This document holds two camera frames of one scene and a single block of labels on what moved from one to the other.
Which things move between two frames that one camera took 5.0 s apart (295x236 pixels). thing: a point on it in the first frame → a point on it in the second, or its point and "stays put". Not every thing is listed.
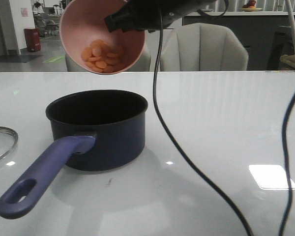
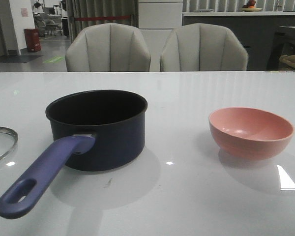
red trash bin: (32, 39) stays put
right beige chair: (200, 46) stays put
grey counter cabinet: (258, 29) stays put
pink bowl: (87, 41) → (249, 133)
